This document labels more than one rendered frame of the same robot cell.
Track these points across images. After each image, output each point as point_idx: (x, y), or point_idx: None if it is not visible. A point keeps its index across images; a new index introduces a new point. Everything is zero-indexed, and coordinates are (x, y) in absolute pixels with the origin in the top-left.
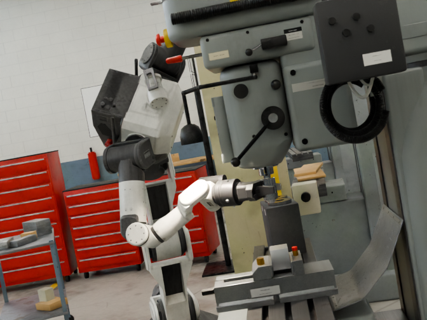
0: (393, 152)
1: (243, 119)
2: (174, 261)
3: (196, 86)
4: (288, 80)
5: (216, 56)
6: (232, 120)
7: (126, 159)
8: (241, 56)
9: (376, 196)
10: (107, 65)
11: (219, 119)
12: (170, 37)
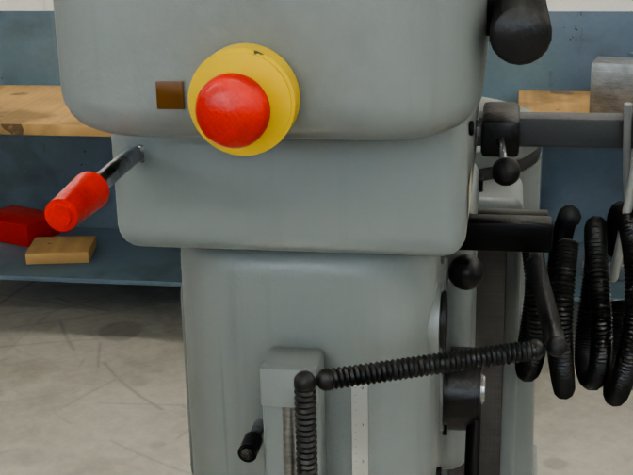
0: (505, 392)
1: (434, 425)
2: None
3: (538, 347)
4: (472, 251)
5: (469, 198)
6: (412, 440)
7: None
8: (471, 188)
9: None
10: None
11: (321, 450)
12: (429, 116)
